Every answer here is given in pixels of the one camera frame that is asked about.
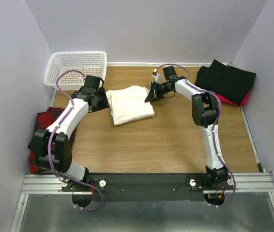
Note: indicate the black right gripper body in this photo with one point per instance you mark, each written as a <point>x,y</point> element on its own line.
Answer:
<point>159,89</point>

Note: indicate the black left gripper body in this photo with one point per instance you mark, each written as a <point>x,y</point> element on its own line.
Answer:
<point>101,102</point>

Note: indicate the white t shirt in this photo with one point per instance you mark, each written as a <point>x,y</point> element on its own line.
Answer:
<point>129,104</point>

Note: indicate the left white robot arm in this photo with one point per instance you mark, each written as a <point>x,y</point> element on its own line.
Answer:
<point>66,124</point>

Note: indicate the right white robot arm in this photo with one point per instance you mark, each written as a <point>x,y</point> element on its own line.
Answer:
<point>206,111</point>

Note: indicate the white perforated plastic basket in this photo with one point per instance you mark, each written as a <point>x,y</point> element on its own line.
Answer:
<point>66,69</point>

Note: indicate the red plaid folded shirt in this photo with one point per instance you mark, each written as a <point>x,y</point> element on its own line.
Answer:
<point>61,146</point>

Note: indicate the black folded shirt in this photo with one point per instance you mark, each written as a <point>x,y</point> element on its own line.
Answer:
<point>224,79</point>

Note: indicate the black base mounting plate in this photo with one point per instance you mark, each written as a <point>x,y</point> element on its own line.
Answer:
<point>132,187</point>

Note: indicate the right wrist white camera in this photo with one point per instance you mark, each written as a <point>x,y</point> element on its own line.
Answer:
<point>158,78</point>

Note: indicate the aluminium frame rail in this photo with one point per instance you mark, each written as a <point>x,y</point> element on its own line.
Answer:
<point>49,184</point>

